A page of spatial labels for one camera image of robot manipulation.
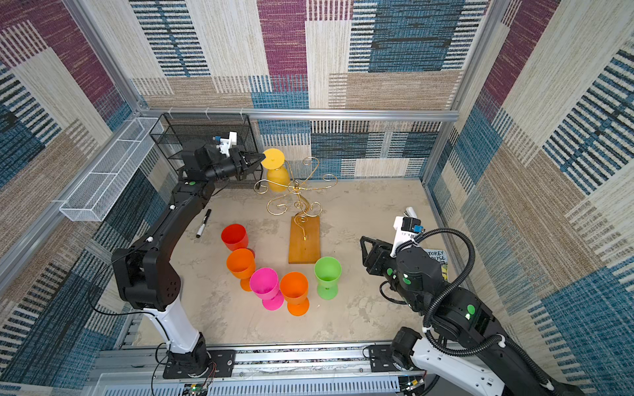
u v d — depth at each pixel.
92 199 0.70
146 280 0.48
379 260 0.52
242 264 0.84
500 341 0.39
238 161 0.70
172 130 0.98
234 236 0.85
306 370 0.73
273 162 0.76
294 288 0.76
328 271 0.82
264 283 0.79
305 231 0.97
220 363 0.73
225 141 0.75
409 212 1.05
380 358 0.73
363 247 0.59
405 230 0.52
